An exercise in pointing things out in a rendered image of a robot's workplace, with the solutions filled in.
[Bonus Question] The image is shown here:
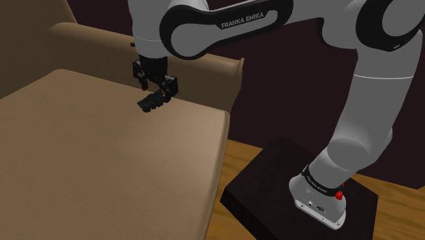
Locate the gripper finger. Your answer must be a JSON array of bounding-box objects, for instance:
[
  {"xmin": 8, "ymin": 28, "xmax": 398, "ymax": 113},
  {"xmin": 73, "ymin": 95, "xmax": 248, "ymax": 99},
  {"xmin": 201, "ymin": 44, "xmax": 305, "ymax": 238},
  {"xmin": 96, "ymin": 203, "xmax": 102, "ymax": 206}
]
[
  {"xmin": 157, "ymin": 75, "xmax": 179, "ymax": 99},
  {"xmin": 132, "ymin": 59, "xmax": 149, "ymax": 91}
]

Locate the tan sofa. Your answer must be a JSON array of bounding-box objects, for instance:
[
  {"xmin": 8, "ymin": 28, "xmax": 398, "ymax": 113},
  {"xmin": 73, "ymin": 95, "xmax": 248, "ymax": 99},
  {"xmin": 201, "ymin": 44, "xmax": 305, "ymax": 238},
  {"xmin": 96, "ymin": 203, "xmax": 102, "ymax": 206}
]
[{"xmin": 0, "ymin": 0, "xmax": 245, "ymax": 240}]

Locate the dark robot stand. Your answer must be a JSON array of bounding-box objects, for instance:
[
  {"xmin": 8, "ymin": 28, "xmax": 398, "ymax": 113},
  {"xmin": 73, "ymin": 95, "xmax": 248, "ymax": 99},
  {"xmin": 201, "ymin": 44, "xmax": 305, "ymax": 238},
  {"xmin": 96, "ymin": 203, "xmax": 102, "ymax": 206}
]
[{"xmin": 220, "ymin": 135, "xmax": 379, "ymax": 240}]

